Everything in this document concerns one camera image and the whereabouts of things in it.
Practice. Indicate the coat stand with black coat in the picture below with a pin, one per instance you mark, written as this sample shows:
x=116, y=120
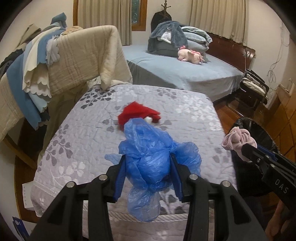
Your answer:
x=161, y=19

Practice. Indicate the beige quilted blanket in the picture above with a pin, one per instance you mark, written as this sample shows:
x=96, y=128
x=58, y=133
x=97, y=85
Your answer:
x=87, y=58

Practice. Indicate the beige curtain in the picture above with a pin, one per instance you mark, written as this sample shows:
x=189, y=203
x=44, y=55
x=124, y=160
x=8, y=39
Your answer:
x=219, y=18
x=104, y=18

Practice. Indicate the wooden dresser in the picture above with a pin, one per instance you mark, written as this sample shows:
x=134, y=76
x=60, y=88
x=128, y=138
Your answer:
x=286, y=111

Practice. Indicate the khaki cloth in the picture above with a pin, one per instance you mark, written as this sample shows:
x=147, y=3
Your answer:
x=60, y=106

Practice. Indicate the black bagged trash bin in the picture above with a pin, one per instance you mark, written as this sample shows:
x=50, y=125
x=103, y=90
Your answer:
x=252, y=180

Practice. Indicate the small white wad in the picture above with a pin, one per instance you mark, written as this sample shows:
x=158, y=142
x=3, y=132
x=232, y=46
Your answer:
x=149, y=119

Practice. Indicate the blue bed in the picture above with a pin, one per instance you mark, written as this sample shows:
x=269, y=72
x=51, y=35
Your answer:
x=173, y=71

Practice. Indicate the wooden chair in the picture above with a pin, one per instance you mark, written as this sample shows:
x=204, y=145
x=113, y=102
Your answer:
x=18, y=150

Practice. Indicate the wooden framed window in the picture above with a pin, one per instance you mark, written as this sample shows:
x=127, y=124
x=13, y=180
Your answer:
x=140, y=14

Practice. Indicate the light blue scalloped cloth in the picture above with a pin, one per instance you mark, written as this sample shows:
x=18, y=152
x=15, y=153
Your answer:
x=39, y=104

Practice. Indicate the tan fluffy cloth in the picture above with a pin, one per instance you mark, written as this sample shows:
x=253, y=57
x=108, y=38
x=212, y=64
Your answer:
x=72, y=29

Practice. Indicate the dark grey cloth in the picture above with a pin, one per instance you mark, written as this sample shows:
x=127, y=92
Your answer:
x=9, y=62

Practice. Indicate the pink sock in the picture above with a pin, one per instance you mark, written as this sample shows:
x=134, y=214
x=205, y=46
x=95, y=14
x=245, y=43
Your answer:
x=235, y=139

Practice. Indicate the white box on floor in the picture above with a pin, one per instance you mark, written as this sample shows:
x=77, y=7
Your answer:
x=29, y=197

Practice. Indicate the white scalloped cloth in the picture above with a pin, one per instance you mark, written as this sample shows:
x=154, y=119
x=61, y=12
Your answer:
x=37, y=76

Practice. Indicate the person's right hand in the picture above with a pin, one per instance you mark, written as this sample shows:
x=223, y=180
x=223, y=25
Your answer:
x=279, y=222

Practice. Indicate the red cloth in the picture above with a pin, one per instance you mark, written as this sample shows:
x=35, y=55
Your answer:
x=136, y=112

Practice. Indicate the black metal chair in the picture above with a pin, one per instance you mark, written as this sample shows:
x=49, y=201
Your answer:
x=254, y=85

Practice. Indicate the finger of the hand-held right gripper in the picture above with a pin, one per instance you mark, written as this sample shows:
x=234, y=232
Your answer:
x=253, y=154
x=268, y=151

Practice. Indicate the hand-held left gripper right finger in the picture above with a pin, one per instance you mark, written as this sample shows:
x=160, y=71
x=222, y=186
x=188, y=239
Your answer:
x=177, y=178

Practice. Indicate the grey floral quilt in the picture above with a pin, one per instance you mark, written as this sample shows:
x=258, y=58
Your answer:
x=92, y=129

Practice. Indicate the folded blue blankets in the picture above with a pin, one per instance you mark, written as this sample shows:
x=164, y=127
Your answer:
x=196, y=37

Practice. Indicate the wooden headboard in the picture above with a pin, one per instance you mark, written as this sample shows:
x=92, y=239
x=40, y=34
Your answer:
x=231, y=44

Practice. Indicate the small white cloth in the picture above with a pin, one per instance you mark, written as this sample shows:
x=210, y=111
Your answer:
x=96, y=81

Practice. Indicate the blue plastic bag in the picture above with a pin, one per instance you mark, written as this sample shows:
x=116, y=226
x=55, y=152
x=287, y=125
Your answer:
x=148, y=153

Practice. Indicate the blue box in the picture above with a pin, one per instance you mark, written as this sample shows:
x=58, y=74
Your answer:
x=19, y=228

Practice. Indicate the pink plush toy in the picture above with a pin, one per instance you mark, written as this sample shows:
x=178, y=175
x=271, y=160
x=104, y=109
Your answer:
x=185, y=54

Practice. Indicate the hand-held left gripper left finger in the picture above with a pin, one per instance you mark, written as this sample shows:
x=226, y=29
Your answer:
x=120, y=176

